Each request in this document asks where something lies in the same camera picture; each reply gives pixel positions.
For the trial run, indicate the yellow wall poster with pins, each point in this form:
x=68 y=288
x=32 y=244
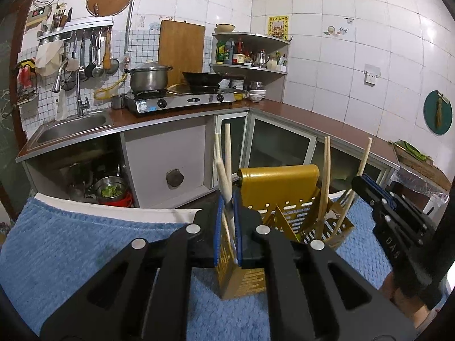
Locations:
x=278 y=27

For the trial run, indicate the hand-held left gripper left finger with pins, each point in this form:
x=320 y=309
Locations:
x=214 y=248

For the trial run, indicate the ceramic bowl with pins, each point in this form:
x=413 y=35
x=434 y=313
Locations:
x=225 y=28

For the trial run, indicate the red basin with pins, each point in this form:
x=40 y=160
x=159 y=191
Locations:
x=122 y=200

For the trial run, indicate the green bottle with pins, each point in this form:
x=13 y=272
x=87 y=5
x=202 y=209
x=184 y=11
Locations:
x=220 y=55

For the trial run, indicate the red and yellow cloth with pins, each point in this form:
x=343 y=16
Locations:
x=25 y=76

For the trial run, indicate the steel ladle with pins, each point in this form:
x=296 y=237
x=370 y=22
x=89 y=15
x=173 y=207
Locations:
x=97 y=71

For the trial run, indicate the white jar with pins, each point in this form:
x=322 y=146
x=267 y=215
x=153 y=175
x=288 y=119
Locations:
x=272 y=64

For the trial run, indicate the steel utensil cup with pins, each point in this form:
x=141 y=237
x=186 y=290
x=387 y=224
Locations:
x=60 y=25

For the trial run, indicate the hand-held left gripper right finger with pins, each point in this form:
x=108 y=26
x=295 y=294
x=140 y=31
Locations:
x=240 y=252

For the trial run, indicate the blue textured towel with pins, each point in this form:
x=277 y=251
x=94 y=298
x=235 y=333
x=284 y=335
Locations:
x=71 y=255

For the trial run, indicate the person's right hand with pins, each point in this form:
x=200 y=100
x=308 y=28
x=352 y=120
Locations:
x=424 y=318

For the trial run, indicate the steel gas stove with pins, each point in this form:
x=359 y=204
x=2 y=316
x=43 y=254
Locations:
x=177 y=102

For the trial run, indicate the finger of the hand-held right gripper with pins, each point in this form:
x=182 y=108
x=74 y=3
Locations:
x=371 y=199
x=382 y=193

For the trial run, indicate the grey gas pipe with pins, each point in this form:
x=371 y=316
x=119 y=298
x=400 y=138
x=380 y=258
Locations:
x=127 y=42

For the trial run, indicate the white corner shelf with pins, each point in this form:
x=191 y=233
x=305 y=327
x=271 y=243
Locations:
x=241 y=35

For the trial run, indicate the wooden crate with vegetables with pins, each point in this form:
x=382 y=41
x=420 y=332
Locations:
x=423 y=167

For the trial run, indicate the wooden cutting board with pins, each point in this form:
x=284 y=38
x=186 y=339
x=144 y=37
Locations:
x=181 y=49

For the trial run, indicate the steel kitchen sink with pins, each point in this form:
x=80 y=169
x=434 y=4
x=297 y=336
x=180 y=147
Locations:
x=71 y=126

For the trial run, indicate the steel bowl with greens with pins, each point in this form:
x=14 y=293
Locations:
x=110 y=190

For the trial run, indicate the wooden spatula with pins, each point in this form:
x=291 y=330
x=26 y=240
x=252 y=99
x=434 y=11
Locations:
x=106 y=57

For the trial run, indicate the kitchen counter cabinet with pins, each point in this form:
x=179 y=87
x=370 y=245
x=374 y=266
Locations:
x=163 y=156

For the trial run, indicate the steel faucet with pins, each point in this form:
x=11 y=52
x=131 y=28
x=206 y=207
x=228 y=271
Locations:
x=81 y=103

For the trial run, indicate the black wok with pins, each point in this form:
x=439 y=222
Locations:
x=202 y=80

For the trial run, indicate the wall utensil rack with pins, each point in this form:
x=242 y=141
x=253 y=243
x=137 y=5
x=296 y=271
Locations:
x=89 y=25

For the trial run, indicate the stack of bowls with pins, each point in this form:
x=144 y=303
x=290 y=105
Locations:
x=257 y=94

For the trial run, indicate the green round cutting board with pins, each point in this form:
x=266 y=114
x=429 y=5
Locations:
x=432 y=120

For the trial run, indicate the wall device with red display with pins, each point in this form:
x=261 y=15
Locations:
x=37 y=16

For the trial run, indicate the white cloth bag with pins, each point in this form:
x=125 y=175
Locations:
x=48 y=58

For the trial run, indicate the steel kettle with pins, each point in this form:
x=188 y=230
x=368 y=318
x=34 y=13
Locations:
x=261 y=60

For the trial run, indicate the white wall socket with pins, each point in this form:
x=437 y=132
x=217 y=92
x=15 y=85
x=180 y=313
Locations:
x=371 y=76

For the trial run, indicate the red sauce bottle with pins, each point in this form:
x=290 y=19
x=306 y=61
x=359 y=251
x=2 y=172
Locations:
x=240 y=57

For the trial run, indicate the steel cooking pot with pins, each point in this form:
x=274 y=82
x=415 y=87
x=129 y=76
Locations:
x=149 y=78

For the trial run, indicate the gold perforated utensil holder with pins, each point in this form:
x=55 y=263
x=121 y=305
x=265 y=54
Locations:
x=280 y=184

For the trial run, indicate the dark sauce bottle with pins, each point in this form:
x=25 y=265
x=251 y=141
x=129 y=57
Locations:
x=229 y=55

